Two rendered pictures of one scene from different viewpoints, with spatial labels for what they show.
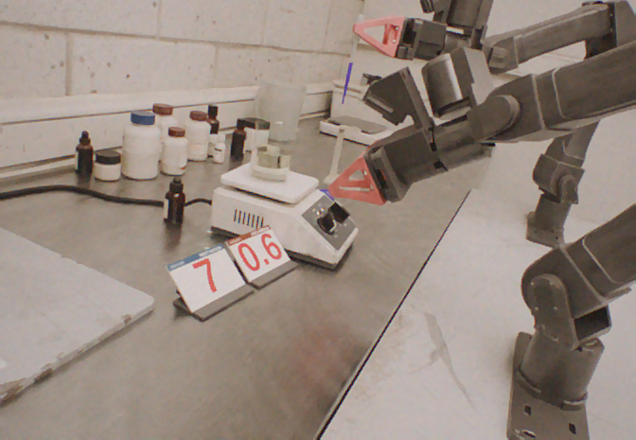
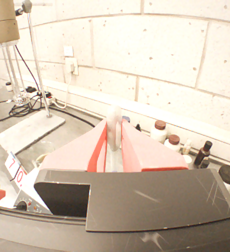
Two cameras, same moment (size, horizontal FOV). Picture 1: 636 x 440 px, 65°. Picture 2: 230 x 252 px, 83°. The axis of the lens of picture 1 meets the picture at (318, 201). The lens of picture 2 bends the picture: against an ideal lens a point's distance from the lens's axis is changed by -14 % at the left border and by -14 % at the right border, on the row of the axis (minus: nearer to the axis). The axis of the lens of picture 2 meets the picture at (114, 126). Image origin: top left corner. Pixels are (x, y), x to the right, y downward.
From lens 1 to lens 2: 0.93 m
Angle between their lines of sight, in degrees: 89
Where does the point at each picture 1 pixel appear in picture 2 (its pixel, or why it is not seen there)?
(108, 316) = (8, 147)
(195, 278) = (10, 160)
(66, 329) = (7, 142)
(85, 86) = (143, 100)
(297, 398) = not seen: outside the picture
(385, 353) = not seen: outside the picture
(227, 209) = not seen: hidden behind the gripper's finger
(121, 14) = (167, 71)
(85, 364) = not seen: outside the picture
